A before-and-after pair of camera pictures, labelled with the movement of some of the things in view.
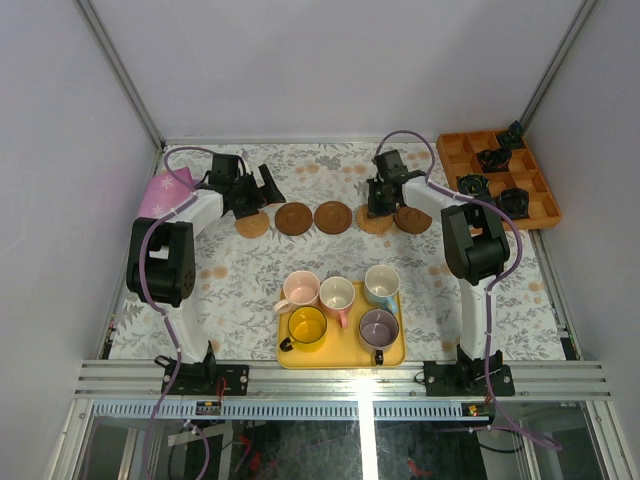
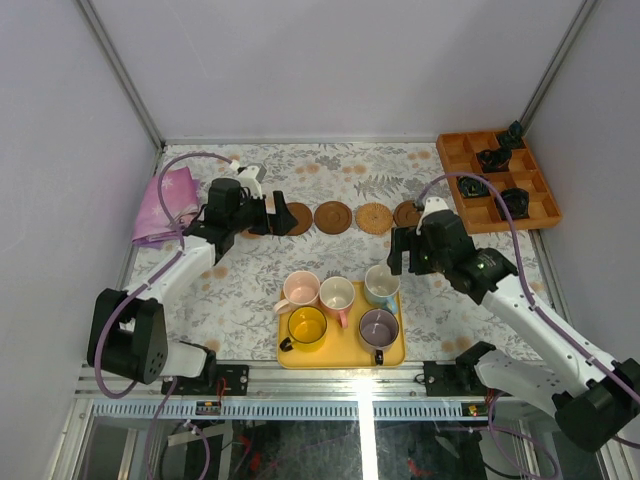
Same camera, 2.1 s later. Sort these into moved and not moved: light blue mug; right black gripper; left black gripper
Moved: right black gripper; left black gripper
Not moved: light blue mug
